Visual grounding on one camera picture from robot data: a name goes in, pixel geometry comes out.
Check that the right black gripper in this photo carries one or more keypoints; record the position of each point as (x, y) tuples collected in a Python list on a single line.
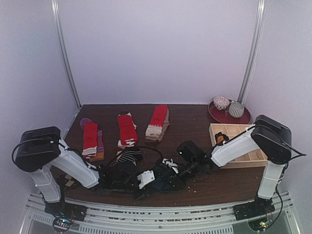
[(174, 179)]

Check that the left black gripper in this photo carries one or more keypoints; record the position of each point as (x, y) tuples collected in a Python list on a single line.
[(138, 196)]

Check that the black red yellow argyle sock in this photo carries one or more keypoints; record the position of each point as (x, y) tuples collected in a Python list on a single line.
[(221, 137)]

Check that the dark green christmas sock pair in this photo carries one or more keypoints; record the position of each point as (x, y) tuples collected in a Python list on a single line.
[(165, 185)]

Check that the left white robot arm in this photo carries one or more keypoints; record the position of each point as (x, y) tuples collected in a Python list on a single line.
[(41, 149)]

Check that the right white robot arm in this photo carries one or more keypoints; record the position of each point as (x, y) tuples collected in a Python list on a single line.
[(271, 137)]

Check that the black white striped sock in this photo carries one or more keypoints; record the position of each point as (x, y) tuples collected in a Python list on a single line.
[(131, 154)]

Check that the red purple sock pair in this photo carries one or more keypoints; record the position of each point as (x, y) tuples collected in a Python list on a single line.
[(93, 148)]

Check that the red white patterned sock pair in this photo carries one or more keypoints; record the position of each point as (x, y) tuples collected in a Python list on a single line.
[(127, 130)]

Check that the red round plate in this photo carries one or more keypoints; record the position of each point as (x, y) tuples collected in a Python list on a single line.
[(223, 116)]

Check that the red beige sock pair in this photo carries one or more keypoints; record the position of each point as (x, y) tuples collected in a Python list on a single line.
[(158, 124)]

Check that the wooden compartment tray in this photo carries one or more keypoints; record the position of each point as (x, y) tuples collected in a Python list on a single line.
[(249, 160)]

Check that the white dotted bowl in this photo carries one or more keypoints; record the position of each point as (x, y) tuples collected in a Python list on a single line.
[(221, 102)]

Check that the grey striped cup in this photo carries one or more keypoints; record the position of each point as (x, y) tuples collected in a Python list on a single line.
[(236, 109)]

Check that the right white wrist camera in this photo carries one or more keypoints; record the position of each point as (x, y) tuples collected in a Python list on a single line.
[(171, 164)]

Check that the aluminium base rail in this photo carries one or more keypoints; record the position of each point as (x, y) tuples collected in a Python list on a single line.
[(210, 219)]

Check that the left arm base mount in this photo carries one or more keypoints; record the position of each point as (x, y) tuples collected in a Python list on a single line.
[(65, 214)]

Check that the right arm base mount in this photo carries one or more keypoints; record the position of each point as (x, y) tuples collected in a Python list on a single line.
[(256, 212)]

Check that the right aluminium frame post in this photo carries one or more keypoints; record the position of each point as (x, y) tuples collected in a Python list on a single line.
[(256, 40)]

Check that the aluminium frame post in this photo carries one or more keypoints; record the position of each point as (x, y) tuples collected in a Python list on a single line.
[(256, 40), (64, 54)]

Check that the left aluminium frame post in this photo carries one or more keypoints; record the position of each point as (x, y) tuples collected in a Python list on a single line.
[(64, 54)]

